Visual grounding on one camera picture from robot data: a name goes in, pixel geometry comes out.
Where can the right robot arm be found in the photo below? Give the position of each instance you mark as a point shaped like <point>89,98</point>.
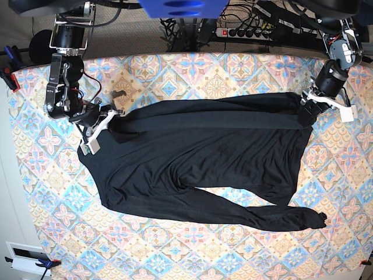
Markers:
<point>63,98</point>

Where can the patterned tablecloth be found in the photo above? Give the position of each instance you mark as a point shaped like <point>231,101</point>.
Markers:
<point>94,243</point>

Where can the black round stool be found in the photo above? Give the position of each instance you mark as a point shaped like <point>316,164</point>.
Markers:
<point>39,48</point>

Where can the white power strip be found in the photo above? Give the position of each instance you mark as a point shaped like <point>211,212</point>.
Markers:
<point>257,34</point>

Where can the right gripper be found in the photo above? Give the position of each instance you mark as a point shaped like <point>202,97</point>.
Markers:
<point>94,118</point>

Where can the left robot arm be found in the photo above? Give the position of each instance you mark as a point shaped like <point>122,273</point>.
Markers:
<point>334,19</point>

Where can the aluminium frame post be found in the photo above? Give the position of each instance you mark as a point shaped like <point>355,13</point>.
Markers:
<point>367,52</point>

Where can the blue clamp bottom left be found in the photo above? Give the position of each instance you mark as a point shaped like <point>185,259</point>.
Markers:
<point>43,264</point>

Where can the blue clamp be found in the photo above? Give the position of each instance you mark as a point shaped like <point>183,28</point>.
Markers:
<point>43,264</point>
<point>14,53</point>

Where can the black t-shirt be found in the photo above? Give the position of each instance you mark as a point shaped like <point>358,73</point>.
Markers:
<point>234,160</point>

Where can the white floor outlet box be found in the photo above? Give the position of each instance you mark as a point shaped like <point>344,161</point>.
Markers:
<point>17,250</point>

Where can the blue clamp top left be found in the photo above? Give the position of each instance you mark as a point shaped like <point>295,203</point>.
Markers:
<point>14,53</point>

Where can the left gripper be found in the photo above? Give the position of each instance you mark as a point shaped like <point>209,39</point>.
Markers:
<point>327,91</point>

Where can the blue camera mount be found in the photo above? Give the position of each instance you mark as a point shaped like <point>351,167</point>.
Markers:
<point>210,9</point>

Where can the orange clamp bottom right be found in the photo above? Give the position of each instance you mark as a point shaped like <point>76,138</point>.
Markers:
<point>366,262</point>

